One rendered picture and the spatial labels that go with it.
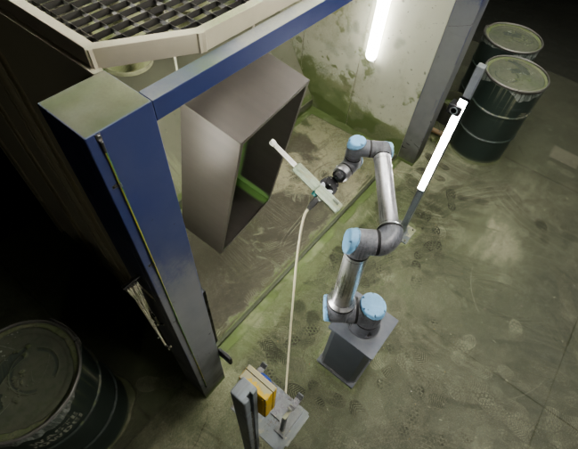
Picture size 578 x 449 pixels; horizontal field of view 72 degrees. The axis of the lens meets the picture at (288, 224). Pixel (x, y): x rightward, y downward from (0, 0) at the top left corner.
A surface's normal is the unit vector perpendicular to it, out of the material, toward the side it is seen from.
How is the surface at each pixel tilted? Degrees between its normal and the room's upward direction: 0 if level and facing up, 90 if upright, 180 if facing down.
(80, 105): 0
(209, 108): 12
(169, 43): 90
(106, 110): 0
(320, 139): 0
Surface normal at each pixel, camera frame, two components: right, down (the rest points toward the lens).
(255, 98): 0.22, -0.48
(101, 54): 0.37, 0.77
